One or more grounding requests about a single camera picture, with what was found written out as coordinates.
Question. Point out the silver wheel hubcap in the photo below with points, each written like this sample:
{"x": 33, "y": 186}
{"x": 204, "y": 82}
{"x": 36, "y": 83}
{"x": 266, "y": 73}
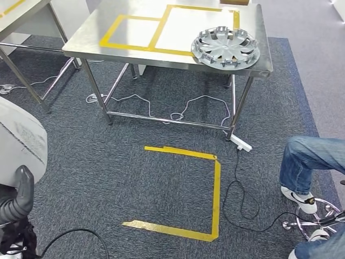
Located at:
{"x": 224, "y": 48}

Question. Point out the person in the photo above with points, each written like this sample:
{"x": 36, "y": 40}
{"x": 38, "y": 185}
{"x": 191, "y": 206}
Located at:
{"x": 304, "y": 161}

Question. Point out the white curved panel part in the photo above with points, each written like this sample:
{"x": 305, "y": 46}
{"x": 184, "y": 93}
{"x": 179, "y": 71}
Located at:
{"x": 19, "y": 143}

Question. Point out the yellow tape on workbench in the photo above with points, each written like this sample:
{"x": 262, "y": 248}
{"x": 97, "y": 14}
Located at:
{"x": 10, "y": 9}

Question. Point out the yellow floor tape outline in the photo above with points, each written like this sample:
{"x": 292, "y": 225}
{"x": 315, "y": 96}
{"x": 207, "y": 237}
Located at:
{"x": 216, "y": 200}

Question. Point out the stainless steel workbench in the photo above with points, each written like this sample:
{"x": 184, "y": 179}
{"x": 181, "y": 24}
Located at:
{"x": 26, "y": 10}
{"x": 80, "y": 39}

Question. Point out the chrome stool base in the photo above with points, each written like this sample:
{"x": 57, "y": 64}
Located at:
{"x": 286, "y": 225}

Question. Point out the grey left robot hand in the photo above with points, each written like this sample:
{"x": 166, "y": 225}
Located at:
{"x": 25, "y": 186}

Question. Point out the yellow tape frame on workbench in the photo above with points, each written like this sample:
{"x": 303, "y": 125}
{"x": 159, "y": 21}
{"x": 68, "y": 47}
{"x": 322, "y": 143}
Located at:
{"x": 126, "y": 46}

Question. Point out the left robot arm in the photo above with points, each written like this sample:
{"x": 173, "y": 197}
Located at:
{"x": 10, "y": 214}

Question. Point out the brown cardboard box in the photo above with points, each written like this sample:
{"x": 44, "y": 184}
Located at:
{"x": 234, "y": 2}

